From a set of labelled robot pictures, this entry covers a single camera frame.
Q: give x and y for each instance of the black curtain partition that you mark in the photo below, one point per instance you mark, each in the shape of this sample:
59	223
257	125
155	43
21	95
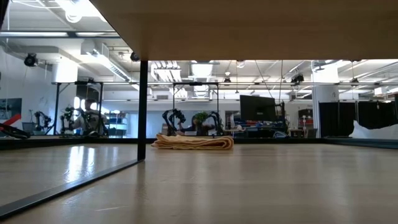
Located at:
339	119

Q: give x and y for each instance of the white building column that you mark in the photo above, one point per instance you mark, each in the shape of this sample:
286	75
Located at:
325	96

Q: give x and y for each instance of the wide black metal frame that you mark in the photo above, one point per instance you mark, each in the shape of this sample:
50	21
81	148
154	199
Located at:
57	102

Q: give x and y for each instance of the black ceiling camera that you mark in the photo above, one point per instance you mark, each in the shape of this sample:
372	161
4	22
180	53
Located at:
30	60

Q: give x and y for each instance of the black metal shelf frame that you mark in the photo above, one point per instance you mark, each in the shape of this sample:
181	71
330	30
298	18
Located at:
142	109

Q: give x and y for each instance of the seated person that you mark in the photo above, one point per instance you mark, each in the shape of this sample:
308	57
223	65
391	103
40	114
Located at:
194	128

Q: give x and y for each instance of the white draped cloth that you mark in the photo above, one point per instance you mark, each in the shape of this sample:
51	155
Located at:
373	133

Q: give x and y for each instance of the folded yellow towel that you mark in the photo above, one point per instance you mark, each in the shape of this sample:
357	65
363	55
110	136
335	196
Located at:
194	143

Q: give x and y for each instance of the black background robot arm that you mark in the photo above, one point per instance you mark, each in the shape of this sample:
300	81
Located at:
217	119
174	116

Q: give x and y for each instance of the dark wall picture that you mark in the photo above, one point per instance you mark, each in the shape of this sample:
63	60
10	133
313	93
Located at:
11	107

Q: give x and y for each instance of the green potted plant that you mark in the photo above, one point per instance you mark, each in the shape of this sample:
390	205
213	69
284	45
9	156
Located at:
201	116

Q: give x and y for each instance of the standing person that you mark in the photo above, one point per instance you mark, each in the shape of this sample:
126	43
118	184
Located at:
88	119

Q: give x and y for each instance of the narrow black metal frame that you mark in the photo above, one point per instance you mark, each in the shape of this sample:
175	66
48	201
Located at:
173	99

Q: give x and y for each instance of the black table edge rail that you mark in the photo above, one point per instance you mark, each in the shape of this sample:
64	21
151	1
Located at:
46	143

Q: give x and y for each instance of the wooden shelf board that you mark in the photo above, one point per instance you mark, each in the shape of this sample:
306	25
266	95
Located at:
248	31

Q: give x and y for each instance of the red and black device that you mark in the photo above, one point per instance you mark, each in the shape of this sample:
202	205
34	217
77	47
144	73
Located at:
14	132

